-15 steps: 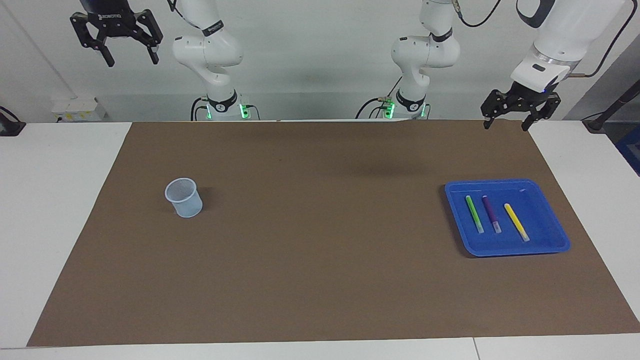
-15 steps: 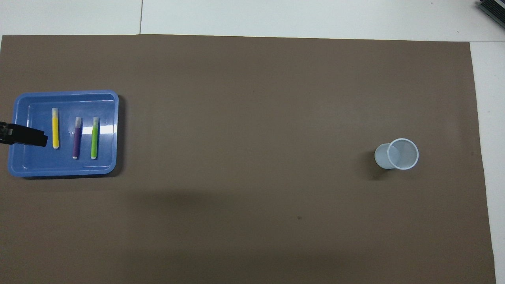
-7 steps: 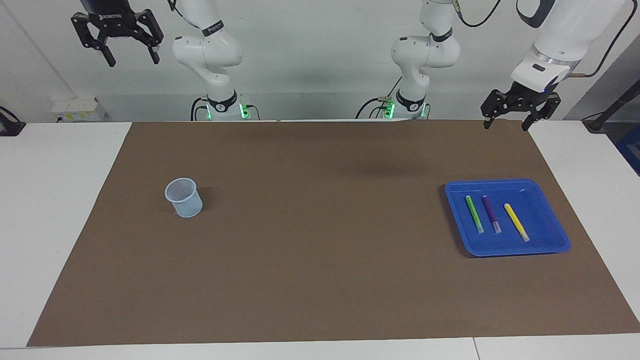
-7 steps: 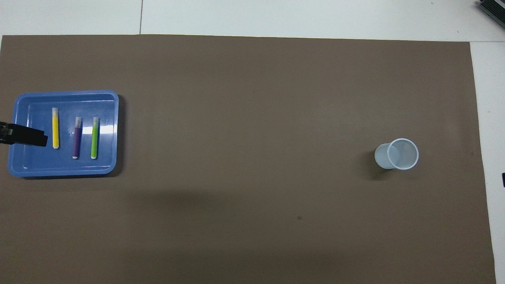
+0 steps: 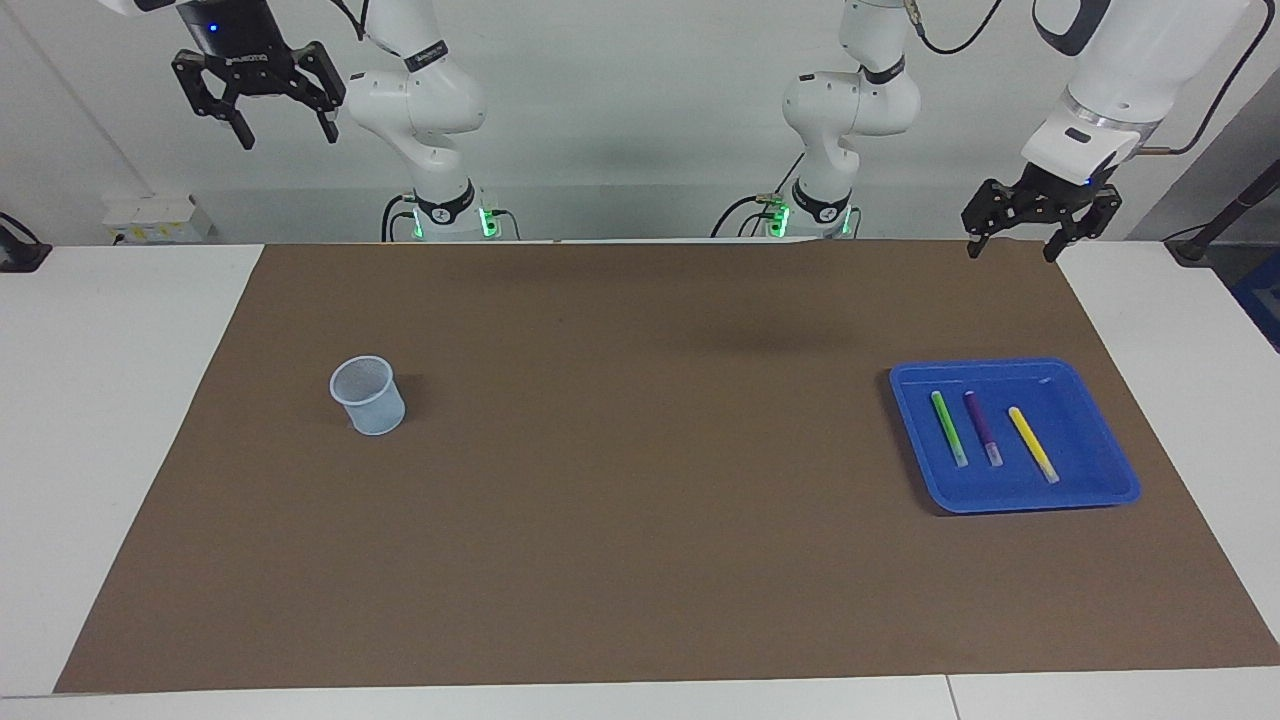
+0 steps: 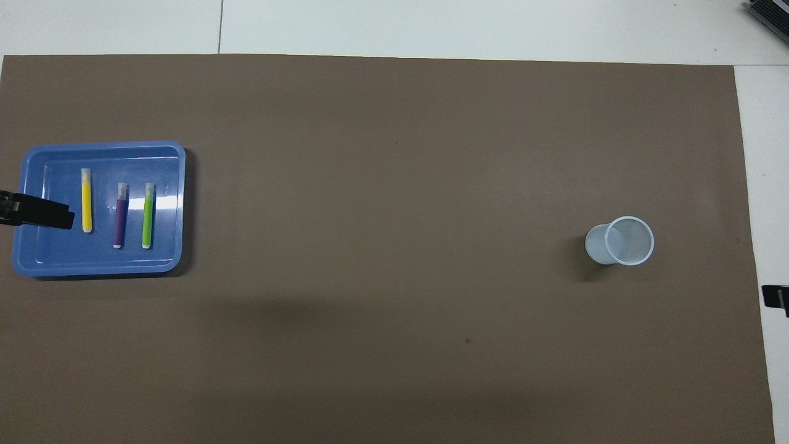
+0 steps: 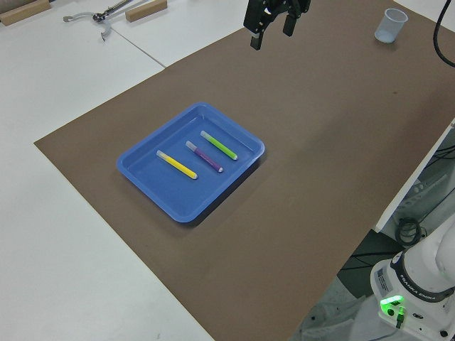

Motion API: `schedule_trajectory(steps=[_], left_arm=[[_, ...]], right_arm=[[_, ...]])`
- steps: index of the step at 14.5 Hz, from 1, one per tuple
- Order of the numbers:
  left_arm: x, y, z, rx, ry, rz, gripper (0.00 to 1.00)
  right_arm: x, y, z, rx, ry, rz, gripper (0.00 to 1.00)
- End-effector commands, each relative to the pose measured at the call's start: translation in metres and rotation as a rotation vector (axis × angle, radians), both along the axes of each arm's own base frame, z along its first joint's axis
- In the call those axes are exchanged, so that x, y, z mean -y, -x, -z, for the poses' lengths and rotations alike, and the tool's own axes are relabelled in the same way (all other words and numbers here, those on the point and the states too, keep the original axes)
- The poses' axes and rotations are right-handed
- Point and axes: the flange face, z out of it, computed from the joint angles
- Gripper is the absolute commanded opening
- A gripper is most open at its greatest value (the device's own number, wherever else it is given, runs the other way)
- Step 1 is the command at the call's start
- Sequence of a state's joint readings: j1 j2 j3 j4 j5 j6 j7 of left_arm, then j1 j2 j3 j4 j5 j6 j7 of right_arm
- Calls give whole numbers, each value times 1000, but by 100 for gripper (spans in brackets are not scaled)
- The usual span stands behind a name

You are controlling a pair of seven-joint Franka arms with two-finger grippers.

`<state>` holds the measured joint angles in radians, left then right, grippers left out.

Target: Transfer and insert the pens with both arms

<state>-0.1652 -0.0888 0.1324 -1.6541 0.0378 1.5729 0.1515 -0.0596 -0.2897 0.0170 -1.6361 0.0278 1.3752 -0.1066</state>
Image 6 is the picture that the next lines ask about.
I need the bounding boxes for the purple highlighter pen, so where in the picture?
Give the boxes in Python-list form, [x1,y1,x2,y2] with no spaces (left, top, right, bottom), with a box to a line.
[113,183,129,250]

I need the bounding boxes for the translucent plastic cup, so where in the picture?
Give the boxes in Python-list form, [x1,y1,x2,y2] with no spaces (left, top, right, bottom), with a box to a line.
[584,215,655,267]

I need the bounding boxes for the brown table mat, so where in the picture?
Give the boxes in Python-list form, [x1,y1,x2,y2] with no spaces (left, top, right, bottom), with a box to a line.
[0,54,776,444]

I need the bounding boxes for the yellow highlighter pen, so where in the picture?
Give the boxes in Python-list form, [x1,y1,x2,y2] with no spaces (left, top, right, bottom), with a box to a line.
[81,168,93,234]

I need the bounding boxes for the green highlighter pen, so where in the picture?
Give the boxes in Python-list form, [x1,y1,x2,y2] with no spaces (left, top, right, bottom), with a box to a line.
[142,183,156,250]

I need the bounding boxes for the blue plastic tray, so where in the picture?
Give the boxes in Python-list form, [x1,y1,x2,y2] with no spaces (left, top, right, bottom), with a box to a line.
[12,141,187,278]

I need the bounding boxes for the grey ribbed device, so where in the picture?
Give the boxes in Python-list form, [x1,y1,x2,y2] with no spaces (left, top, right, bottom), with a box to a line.
[743,0,789,36]

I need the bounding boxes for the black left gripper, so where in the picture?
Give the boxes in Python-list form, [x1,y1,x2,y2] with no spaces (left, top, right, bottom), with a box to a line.
[0,192,75,231]

